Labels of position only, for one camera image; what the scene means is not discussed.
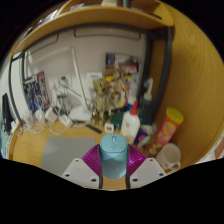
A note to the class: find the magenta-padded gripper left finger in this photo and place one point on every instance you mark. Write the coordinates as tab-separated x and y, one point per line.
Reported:
80	173

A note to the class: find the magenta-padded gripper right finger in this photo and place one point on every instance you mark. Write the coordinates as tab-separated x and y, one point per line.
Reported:
148	171

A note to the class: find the light blue computer mouse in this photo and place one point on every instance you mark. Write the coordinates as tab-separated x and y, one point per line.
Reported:
113	156

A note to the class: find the grey mouse pad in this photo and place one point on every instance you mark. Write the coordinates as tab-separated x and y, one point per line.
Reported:
63	153

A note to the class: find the white mug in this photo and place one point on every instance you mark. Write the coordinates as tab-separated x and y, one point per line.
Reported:
168	155

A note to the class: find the small blue orange box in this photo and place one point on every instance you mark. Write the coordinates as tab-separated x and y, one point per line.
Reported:
142	136

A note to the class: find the orange chip can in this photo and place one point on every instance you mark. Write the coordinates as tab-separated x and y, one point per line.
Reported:
166	130

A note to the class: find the black ruler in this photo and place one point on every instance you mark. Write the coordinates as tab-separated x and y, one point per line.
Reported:
93	128

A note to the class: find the white red-capped lotion bottle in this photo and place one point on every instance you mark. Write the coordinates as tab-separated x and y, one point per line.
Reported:
130	128

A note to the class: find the small white desk clock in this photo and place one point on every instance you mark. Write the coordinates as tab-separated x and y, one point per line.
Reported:
109	127

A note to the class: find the white power strip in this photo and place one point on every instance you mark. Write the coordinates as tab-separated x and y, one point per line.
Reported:
65	120

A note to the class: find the white desk lamp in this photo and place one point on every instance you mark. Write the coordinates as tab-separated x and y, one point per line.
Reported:
80	115

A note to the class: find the dark green round container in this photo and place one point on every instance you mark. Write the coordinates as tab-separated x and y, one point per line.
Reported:
117	120

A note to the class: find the blue spray bottle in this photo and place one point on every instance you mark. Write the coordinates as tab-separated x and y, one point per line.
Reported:
146	110

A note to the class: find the white charger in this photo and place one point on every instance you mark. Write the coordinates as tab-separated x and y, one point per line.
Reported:
51	114

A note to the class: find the steel cup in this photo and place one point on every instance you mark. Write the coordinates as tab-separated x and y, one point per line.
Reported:
62	105

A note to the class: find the clear plastic cup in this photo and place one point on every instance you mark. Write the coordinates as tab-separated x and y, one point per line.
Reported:
29	119

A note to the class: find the brown tree figure toy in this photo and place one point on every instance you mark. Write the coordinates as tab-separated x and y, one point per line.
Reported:
103	100

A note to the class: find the blue model kit box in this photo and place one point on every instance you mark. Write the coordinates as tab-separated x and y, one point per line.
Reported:
35	91

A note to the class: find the black bag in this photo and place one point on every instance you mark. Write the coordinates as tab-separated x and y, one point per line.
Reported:
7	113

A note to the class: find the colourful comic poster box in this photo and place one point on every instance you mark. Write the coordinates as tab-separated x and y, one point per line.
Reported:
123	66

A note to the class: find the white wall socket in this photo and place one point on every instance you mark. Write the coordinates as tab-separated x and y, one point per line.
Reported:
66	83
53	85

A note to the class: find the white wall box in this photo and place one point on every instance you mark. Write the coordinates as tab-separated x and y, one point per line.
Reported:
94	76

